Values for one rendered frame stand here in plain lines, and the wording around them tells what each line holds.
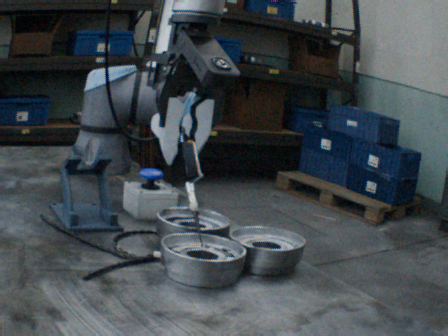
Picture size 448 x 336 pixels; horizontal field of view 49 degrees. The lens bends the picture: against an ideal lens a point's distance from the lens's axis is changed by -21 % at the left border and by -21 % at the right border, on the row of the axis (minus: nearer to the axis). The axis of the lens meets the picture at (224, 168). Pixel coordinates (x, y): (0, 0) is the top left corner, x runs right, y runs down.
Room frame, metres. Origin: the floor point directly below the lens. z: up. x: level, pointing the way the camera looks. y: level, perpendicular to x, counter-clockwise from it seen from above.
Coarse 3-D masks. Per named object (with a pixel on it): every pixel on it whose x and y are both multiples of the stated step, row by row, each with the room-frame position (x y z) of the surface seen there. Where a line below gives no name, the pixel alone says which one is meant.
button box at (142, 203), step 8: (128, 184) 0.95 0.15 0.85; (136, 184) 0.96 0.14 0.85; (144, 184) 0.95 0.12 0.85; (160, 184) 0.98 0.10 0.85; (128, 192) 0.94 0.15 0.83; (136, 192) 0.91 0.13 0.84; (144, 192) 0.91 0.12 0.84; (152, 192) 0.92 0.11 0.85; (160, 192) 0.93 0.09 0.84; (168, 192) 0.93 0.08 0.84; (176, 192) 0.94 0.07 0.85; (128, 200) 0.94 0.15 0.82; (136, 200) 0.91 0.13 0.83; (144, 200) 0.91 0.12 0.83; (152, 200) 0.91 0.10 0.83; (160, 200) 0.92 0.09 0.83; (168, 200) 0.93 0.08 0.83; (176, 200) 0.94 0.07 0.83; (128, 208) 0.94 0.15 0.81; (136, 208) 0.91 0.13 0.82; (144, 208) 0.91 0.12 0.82; (152, 208) 0.91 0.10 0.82; (160, 208) 0.92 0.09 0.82; (136, 216) 0.90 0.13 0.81; (144, 216) 0.91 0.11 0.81; (152, 216) 0.91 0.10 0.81
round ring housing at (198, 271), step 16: (176, 240) 0.73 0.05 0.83; (192, 240) 0.75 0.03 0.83; (208, 240) 0.75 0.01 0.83; (224, 240) 0.74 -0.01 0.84; (160, 256) 0.69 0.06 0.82; (176, 256) 0.66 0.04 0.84; (192, 256) 0.72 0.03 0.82; (208, 256) 0.72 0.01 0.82; (224, 256) 0.70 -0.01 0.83; (240, 256) 0.68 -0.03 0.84; (176, 272) 0.66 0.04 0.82; (192, 272) 0.65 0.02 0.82; (208, 272) 0.65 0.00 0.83; (224, 272) 0.66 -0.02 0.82; (240, 272) 0.68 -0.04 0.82
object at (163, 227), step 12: (156, 216) 0.81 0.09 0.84; (168, 216) 0.85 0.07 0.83; (204, 216) 0.87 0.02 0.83; (216, 216) 0.86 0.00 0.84; (156, 228) 0.81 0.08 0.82; (168, 228) 0.78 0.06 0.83; (180, 228) 0.77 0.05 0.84; (192, 228) 0.77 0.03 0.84; (204, 228) 0.78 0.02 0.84; (216, 228) 0.79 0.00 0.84; (228, 228) 0.81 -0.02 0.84
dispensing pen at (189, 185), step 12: (180, 132) 0.80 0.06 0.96; (180, 144) 0.78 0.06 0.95; (192, 144) 0.78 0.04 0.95; (180, 156) 0.77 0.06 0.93; (192, 156) 0.77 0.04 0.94; (180, 168) 0.77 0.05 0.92; (192, 168) 0.76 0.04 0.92; (180, 180) 0.76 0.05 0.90; (192, 180) 0.77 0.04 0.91; (192, 192) 0.76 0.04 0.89; (192, 204) 0.76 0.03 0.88
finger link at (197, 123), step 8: (192, 104) 0.80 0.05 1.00; (200, 104) 0.79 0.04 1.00; (208, 104) 0.80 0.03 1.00; (192, 112) 0.80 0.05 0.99; (200, 112) 0.79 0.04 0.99; (208, 112) 0.80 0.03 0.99; (184, 120) 0.84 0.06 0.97; (192, 120) 0.80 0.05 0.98; (200, 120) 0.79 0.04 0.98; (208, 120) 0.80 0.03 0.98; (192, 128) 0.80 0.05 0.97; (200, 128) 0.80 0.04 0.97; (208, 128) 0.80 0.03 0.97; (192, 136) 0.80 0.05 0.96; (200, 136) 0.80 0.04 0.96; (208, 136) 0.80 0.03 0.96; (200, 144) 0.80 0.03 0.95
